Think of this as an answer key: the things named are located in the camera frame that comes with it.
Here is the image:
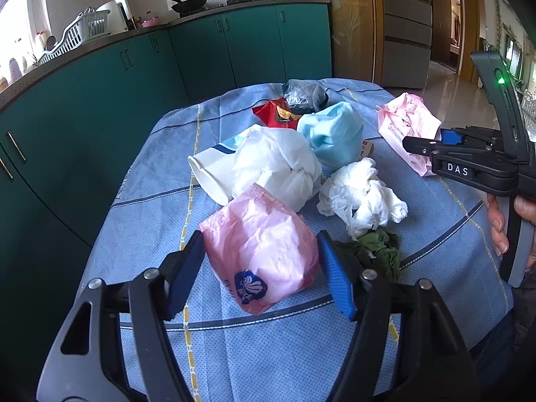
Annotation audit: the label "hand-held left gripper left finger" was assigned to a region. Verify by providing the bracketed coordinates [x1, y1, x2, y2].
[36, 230, 206, 402]

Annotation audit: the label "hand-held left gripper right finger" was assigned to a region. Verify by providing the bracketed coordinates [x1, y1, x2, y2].
[316, 230, 488, 402]

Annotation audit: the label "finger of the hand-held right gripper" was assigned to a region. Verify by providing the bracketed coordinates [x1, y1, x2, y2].
[440, 127, 497, 152]
[403, 135, 445, 158]

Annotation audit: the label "pink printed plastic bag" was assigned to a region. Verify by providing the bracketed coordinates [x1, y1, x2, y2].
[377, 92, 442, 178]

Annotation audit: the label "pink plastic bag blue logo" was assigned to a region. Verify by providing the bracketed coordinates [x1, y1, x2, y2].
[199, 184, 321, 315]

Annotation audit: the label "clear plastic bag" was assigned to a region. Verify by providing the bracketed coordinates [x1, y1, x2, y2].
[281, 79, 329, 112]

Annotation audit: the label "red snack packet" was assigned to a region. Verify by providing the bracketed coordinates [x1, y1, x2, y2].
[252, 97, 303, 130]

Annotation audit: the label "person's right hand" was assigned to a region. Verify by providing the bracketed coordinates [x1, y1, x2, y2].
[487, 195, 536, 257]

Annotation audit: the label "white crumpled tissue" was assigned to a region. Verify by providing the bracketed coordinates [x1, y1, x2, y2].
[316, 158, 408, 240]

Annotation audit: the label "light blue face mask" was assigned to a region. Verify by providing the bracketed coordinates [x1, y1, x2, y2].
[296, 101, 364, 166]

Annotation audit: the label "blue checked tablecloth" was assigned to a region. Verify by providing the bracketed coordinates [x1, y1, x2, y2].
[81, 77, 514, 402]

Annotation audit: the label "white paper cup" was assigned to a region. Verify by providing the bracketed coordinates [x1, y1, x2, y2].
[188, 136, 252, 206]

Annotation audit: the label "grey refrigerator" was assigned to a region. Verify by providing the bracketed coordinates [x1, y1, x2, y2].
[379, 0, 433, 88]

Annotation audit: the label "white plastic bag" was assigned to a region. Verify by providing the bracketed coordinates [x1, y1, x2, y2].
[231, 128, 322, 213]

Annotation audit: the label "wooden framed glass door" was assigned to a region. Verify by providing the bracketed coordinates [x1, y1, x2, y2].
[301, 0, 384, 84]

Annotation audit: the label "person's dark clothing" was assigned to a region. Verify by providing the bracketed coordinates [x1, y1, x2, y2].
[469, 260, 536, 390]

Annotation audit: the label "teal kitchen cabinets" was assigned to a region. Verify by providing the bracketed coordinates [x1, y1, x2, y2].
[0, 2, 333, 386]

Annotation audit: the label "white dish rack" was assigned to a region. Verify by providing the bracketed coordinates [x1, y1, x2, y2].
[40, 8, 112, 61]

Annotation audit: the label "white jar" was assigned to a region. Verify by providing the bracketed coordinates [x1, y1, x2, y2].
[9, 56, 29, 83]

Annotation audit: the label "black frying pan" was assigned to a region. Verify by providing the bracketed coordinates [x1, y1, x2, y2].
[167, 0, 209, 13]

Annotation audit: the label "white kitchen appliance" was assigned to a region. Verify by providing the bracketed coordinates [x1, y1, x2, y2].
[96, 0, 130, 34]

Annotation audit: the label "wooden door frame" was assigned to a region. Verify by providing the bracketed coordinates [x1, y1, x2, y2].
[429, 0, 488, 86]

